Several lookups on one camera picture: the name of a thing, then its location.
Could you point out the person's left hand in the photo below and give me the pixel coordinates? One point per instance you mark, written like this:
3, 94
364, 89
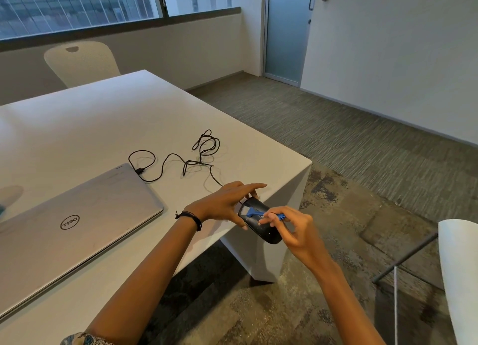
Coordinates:
218, 204

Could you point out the person's right hand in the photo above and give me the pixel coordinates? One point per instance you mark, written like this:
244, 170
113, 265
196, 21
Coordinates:
302, 236

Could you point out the person's left thumb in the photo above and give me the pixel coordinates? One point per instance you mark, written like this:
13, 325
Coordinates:
240, 221

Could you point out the person's right thumb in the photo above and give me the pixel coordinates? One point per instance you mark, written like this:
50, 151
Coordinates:
270, 220

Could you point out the black computer mouse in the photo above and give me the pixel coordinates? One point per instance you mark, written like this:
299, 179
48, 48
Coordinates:
261, 231

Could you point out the blue plastic pry tool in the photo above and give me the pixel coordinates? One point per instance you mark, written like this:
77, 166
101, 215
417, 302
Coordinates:
254, 213

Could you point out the person's right forearm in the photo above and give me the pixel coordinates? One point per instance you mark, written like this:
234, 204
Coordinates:
347, 303

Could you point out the person's left forearm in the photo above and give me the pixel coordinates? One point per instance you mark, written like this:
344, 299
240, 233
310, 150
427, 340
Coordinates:
149, 273

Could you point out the black wristband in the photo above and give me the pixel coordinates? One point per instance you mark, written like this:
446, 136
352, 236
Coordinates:
194, 218

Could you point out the silver laptop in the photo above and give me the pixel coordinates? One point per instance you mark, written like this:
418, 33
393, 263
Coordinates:
67, 225

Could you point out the frosted glass door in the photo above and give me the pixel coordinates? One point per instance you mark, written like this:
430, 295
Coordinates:
285, 31

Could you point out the patterned sleeve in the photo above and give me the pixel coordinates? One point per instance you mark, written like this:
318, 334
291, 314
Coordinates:
87, 339

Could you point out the white chair with metal legs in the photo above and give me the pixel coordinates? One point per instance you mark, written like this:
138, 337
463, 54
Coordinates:
461, 273

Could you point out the large window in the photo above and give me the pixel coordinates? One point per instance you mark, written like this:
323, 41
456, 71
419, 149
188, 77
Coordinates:
74, 3

